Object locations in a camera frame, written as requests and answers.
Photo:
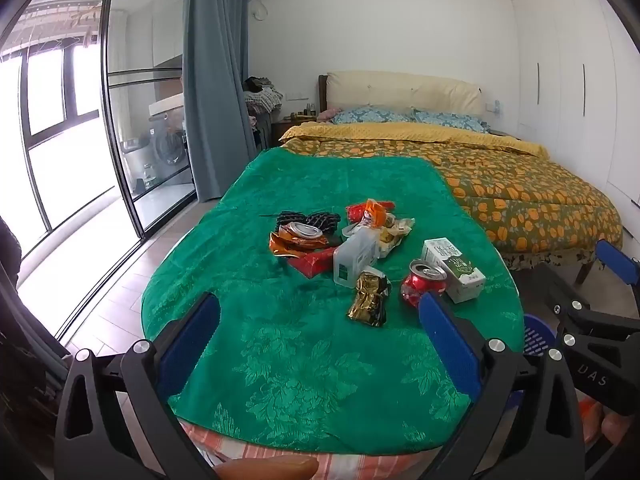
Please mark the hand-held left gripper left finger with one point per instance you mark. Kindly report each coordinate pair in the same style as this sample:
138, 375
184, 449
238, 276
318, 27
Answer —
190, 340

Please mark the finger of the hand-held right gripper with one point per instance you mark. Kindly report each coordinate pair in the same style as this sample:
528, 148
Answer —
617, 260
570, 295

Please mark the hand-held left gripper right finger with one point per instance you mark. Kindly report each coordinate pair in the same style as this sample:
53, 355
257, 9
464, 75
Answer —
450, 345

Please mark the blue plastic basket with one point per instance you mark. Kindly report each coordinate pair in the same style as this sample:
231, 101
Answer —
537, 335

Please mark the red soda can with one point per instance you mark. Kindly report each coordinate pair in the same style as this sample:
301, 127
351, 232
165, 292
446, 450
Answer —
422, 287

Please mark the white green milk carton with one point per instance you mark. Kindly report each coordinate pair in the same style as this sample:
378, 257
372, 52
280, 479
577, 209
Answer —
462, 270

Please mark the gold foil wrapper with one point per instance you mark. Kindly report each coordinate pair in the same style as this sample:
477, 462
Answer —
370, 300

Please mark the clear plastic container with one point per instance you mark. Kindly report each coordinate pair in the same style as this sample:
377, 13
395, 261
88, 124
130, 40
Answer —
352, 260

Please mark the orange crushed snack wrappers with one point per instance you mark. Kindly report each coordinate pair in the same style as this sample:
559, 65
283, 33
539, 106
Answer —
295, 245

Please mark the red cardboard box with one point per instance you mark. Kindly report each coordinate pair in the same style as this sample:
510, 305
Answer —
315, 262

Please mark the orange snack packet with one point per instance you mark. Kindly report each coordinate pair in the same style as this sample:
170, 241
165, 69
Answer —
375, 212

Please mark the red snack packet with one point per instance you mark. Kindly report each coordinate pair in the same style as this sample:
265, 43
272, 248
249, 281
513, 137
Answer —
356, 211

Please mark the black mesh net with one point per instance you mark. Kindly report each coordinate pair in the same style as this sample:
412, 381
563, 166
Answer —
320, 220

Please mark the person's left hand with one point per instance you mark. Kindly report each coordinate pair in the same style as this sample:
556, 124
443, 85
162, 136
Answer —
265, 467

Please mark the wooden bed leg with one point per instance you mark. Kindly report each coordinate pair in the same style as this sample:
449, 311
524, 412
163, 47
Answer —
585, 272

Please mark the black floral bed valance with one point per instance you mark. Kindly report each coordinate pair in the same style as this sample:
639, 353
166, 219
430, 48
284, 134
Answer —
550, 258

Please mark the orange clothing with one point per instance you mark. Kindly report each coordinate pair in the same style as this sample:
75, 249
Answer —
600, 425

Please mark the green floral tablecloth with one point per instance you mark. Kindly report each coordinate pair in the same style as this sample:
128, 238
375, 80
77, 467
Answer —
300, 360

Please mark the pink striped cloth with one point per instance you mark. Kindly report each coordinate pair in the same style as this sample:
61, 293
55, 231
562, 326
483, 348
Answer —
350, 465

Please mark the dark cloth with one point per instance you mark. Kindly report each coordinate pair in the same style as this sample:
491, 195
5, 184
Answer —
25, 350

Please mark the white wardrobe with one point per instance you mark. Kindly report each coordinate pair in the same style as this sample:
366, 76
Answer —
570, 85

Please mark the grey washing machine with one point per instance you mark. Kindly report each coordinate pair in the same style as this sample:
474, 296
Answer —
170, 145

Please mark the blue floral pillow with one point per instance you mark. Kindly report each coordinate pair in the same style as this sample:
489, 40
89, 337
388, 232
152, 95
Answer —
370, 115
450, 120

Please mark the wooden nightstand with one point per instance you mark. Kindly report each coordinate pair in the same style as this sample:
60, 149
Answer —
285, 132

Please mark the black framed glass door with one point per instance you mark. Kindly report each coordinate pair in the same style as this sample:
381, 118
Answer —
145, 110

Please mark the pile of clothes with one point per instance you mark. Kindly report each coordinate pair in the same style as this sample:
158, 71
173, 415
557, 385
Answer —
260, 95

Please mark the grey-blue curtain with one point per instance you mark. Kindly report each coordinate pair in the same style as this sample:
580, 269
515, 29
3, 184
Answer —
215, 85

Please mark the cream padded headboard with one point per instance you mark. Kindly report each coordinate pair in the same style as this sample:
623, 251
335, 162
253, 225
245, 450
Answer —
400, 87

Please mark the white wall socket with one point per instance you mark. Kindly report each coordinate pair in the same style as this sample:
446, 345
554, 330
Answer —
494, 107

